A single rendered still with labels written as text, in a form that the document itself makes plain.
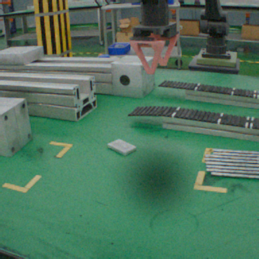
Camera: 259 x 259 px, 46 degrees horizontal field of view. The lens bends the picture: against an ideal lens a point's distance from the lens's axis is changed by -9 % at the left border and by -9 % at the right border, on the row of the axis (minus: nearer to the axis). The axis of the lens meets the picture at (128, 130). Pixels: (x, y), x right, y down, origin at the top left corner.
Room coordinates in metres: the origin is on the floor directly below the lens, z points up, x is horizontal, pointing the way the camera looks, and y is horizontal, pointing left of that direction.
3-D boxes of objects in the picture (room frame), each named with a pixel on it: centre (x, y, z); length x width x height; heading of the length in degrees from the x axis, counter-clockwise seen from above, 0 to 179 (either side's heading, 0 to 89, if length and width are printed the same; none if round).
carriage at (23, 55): (1.10, 0.38, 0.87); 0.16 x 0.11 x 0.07; 64
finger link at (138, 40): (0.66, -0.06, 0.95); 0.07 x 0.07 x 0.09; 64
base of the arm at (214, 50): (1.25, -0.36, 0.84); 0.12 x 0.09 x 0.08; 77
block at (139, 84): (0.92, -0.03, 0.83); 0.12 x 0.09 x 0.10; 154
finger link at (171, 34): (0.70, -0.08, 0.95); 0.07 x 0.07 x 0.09; 64
